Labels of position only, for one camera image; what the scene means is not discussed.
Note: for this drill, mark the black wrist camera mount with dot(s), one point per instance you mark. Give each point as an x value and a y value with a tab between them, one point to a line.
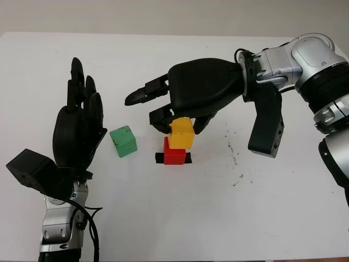
265	122
30	170

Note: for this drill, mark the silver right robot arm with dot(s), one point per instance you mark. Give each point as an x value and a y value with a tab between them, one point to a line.
313	62

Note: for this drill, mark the red cube block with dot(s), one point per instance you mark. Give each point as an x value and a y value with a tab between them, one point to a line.
174	157

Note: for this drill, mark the yellow cube block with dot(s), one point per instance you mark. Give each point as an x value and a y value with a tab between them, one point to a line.
181	137

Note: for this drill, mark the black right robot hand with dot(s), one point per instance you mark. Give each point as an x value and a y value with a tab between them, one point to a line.
204	84

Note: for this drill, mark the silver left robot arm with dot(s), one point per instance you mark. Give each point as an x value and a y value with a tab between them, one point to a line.
57	223

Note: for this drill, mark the green cube block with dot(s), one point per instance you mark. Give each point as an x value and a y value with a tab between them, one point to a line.
124	142

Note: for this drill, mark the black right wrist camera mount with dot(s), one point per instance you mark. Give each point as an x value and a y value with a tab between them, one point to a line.
265	122

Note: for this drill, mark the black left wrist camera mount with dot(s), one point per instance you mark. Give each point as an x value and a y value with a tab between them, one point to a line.
30	170

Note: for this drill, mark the black tape strip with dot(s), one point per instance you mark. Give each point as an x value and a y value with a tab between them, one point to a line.
159	159

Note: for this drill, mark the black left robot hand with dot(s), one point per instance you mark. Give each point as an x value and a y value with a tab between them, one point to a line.
73	136

